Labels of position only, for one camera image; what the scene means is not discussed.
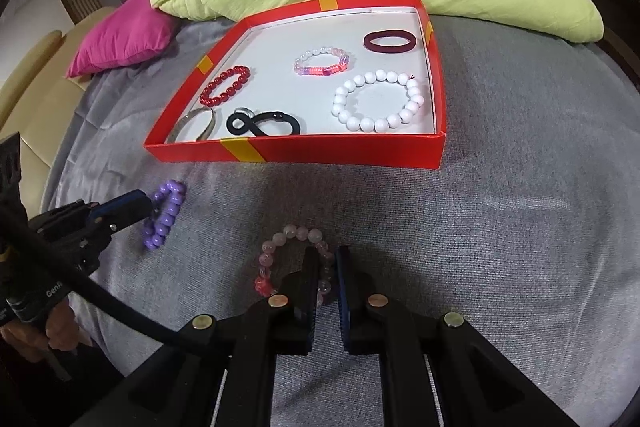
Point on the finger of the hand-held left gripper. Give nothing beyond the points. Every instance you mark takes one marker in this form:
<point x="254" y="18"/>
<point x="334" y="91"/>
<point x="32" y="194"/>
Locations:
<point x="125" y="207"/>

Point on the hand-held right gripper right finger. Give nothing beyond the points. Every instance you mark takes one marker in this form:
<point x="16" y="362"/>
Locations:
<point x="344" y="307"/>

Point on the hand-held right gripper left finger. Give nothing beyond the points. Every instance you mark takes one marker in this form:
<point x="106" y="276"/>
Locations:
<point x="300" y="307"/>

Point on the red cardboard box tray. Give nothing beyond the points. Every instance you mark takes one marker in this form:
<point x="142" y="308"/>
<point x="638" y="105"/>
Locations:
<point x="350" y="152"/>

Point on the person's left hand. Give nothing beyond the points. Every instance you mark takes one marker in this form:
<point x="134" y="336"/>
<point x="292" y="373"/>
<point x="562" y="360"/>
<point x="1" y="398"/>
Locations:
<point x="55" y="327"/>

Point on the silver bangle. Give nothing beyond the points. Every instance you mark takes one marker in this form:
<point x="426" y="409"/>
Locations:
<point x="212" y="123"/>

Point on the beige sofa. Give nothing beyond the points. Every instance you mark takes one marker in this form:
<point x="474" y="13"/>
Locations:
<point x="30" y="82"/>

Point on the pink pillow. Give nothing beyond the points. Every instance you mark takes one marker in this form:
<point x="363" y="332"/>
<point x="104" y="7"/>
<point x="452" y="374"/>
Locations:
<point x="120" y="37"/>

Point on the dark red hair band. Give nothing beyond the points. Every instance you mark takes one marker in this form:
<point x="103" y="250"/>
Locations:
<point x="367" y="43"/>

